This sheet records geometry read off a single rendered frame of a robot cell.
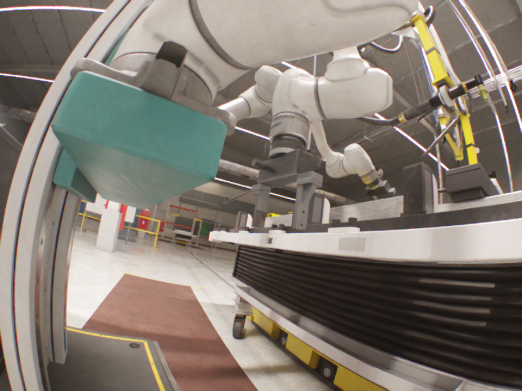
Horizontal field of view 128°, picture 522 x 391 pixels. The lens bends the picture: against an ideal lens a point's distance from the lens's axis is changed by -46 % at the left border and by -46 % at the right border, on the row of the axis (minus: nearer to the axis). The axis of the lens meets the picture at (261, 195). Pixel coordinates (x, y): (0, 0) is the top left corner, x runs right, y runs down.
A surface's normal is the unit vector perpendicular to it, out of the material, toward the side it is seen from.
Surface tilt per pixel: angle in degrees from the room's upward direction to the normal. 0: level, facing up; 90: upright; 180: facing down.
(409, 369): 90
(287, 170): 90
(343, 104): 152
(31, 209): 90
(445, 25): 175
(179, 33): 147
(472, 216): 90
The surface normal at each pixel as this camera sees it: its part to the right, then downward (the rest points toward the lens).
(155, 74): -0.09, 0.94
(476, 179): -0.90, -0.24
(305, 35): -0.02, 0.99
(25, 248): 0.56, -0.10
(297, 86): -0.43, -0.30
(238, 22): -0.35, 0.83
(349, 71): -0.50, -0.04
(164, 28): -0.18, 0.48
